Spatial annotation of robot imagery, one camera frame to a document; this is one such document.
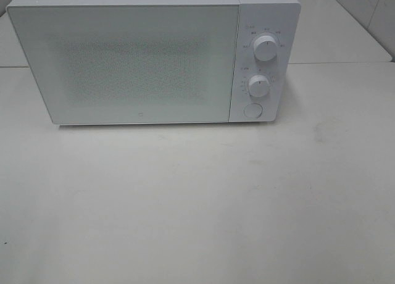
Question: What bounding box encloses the white round door button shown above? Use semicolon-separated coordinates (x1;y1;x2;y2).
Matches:
244;103;264;119

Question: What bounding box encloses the white round knob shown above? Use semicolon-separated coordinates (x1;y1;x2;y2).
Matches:
248;75;270;98
253;34;278;62

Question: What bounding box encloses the white microwave door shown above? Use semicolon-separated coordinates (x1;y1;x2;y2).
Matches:
7;0;239;125

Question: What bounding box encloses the white microwave oven body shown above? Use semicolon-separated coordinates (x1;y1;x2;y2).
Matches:
6;0;301;123

